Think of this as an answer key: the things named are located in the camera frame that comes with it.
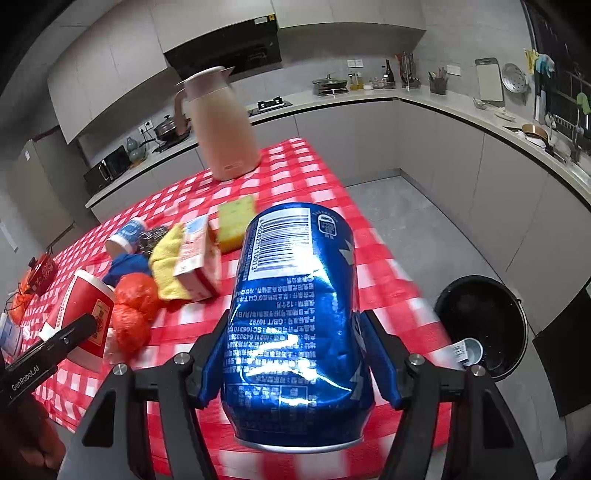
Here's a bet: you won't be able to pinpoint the black range hood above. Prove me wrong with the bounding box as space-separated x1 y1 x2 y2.
164 28 283 81

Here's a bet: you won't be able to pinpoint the cooking pot with lid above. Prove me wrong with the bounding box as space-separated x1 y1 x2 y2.
154 115 190 141

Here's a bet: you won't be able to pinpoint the yellow sponge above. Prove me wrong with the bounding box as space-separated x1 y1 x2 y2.
217 195 257 254

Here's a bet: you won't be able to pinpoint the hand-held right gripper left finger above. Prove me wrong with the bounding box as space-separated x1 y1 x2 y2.
58 309 232 480

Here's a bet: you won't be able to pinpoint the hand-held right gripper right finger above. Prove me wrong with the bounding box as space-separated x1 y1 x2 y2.
362 310 539 480

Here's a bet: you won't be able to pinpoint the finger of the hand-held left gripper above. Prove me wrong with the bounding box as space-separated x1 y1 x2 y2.
41 314 99 358

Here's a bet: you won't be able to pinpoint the grey kitchen counter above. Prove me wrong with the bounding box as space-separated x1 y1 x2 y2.
85 85 591 333

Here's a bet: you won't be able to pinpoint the blue white bottle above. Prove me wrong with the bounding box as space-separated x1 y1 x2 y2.
105 218 148 257

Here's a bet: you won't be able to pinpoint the blue cloth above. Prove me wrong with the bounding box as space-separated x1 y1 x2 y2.
102 253 153 287

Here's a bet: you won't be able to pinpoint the grey upper cabinets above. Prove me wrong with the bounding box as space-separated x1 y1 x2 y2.
46 0 428 144

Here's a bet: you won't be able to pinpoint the pink thermos jug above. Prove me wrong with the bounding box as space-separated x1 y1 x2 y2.
173 66 262 182

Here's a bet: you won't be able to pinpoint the red paper cup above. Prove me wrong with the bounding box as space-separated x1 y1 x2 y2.
39 270 116 374

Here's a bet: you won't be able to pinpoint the white cutting board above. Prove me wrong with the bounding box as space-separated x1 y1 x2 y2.
475 58 505 102

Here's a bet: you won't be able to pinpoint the black microwave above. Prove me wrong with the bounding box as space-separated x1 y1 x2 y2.
84 145 132 195

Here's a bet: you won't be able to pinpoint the small orange bag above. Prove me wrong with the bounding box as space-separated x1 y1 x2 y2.
10 290 37 320

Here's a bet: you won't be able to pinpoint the black trash bin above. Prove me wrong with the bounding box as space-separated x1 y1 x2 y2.
435 275 528 382

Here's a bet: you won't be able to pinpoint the gas stove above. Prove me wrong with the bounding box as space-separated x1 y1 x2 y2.
247 96 294 116

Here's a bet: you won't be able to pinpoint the black utensil holder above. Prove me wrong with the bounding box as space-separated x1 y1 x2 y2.
428 67 450 95

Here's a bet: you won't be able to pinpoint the white cup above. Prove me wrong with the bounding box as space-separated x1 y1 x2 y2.
451 338 484 370

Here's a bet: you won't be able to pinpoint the red checkered tablecloth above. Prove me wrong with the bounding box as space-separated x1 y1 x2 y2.
9 137 455 476

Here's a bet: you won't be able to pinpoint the person's left hand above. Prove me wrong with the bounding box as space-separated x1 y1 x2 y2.
0 392 66 480

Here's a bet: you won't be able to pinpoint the sink dish rack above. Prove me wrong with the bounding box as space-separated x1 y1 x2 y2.
545 115 588 163

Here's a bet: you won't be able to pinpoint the grey refrigerator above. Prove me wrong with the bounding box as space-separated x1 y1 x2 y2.
14 138 77 252

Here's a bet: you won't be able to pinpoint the dark window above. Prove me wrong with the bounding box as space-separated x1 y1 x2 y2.
522 0 591 139

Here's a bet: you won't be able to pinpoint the yellow cloth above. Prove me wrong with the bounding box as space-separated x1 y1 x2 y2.
148 224 195 302

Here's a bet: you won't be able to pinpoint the white blue packet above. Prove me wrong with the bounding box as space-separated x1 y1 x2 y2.
0 314 23 357

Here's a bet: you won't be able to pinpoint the red paper bag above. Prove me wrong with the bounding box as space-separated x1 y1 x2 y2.
27 251 58 296

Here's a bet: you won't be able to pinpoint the wok with lid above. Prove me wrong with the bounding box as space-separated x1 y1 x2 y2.
313 74 349 95

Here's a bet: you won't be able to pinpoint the blue drink can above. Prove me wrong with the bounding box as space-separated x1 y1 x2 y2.
220 202 376 454

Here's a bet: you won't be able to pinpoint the pink white drink carton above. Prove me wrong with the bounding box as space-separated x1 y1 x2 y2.
173 216 222 303

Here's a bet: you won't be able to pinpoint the orange plastic bag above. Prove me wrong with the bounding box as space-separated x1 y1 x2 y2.
110 272 160 356

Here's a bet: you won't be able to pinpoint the copper pot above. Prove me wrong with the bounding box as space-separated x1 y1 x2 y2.
522 122 550 144

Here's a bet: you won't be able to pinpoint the metal steamer plate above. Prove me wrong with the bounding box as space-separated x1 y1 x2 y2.
501 63 529 94

